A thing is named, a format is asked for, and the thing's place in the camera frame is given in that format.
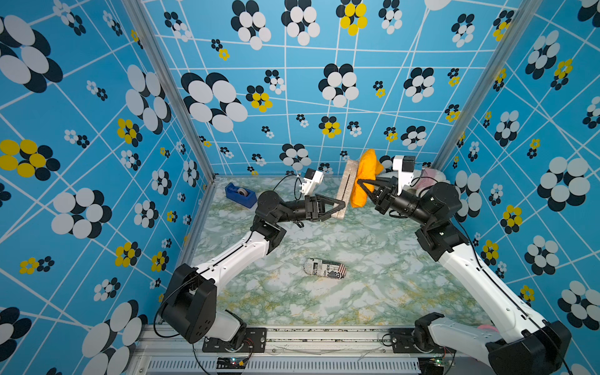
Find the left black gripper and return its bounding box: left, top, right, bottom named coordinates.
left=275, top=197, right=345, bottom=227

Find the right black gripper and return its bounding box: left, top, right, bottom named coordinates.
left=360, top=178, right=434, bottom=232

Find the orange cloth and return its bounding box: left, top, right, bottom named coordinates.
left=349, top=148, right=385, bottom=209

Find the newspaper print eyeglass case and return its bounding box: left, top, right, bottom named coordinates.
left=303, top=258, right=347, bottom=280

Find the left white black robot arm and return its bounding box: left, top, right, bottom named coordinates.
left=155, top=190, right=348, bottom=350

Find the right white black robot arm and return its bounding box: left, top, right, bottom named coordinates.
left=357, top=177, right=572, bottom=374

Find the white plush toy pink shirt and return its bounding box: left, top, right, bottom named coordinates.
left=412, top=168, right=448, bottom=189

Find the blue tape dispenser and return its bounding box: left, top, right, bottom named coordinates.
left=225, top=183, right=258, bottom=209

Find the pink alarm clock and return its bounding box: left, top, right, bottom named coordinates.
left=477, top=324, right=498, bottom=333

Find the right circuit board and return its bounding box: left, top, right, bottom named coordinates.
left=419, top=358, right=445, bottom=375

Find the circuit board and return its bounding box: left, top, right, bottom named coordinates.
left=419, top=358, right=445, bottom=375
left=217, top=357, right=249, bottom=370

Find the left circuit board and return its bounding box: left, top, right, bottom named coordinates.
left=217, top=357, right=249, bottom=370

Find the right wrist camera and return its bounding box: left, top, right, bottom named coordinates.
left=392, top=156, right=416, bottom=195

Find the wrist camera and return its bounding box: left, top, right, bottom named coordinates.
left=392, top=156, right=416, bottom=195
left=301, top=168, right=324, bottom=196

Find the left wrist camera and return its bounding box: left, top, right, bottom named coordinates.
left=301, top=168, right=324, bottom=196

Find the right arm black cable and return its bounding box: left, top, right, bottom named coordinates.
left=388, top=205, right=575, bottom=375

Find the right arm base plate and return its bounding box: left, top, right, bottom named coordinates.
left=387, top=327, right=456, bottom=356

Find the aluminium front rail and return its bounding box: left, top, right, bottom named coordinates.
left=126, top=324, right=535, bottom=375

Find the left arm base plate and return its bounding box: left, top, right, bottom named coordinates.
left=202, top=327, right=267, bottom=353

